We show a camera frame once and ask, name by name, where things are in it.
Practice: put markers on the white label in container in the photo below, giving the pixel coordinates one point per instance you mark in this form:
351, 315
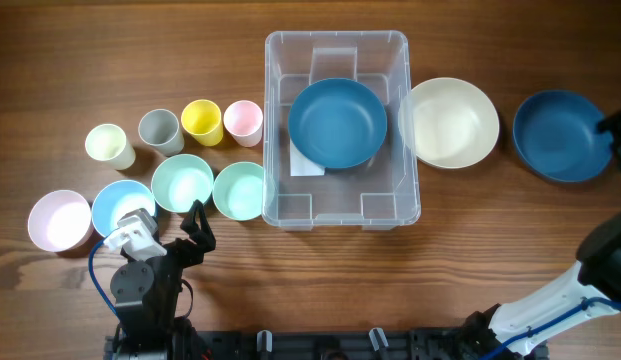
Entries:
300, 166

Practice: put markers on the clear plastic storage container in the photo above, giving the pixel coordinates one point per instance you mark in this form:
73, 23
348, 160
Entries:
383, 192

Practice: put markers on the cream cup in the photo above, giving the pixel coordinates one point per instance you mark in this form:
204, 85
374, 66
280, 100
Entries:
108, 143

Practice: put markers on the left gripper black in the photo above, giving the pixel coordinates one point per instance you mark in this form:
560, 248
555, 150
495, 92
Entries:
203, 236

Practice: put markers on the dark blue bowl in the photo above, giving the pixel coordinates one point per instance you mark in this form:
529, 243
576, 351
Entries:
337, 123
555, 134

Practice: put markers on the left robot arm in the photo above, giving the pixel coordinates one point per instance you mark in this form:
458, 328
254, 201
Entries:
147, 287

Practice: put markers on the grey cup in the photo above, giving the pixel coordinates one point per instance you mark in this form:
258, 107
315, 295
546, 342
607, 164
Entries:
160, 129

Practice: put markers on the cream bowl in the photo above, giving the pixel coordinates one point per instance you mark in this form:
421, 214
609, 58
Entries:
448, 123

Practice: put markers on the yellow cup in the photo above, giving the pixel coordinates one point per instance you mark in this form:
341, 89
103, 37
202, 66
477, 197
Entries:
202, 119

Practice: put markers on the pink cup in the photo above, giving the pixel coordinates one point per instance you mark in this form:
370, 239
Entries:
244, 120

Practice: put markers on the pink small bowl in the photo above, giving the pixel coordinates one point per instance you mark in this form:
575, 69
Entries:
60, 221

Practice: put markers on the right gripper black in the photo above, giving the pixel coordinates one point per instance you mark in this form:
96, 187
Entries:
616, 125

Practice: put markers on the mint small bowl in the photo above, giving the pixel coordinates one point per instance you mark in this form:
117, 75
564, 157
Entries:
180, 180
238, 191

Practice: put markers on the light blue small bowl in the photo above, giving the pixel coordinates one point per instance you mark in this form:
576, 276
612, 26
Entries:
118, 199

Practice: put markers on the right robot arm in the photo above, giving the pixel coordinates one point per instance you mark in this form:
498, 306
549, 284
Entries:
589, 289

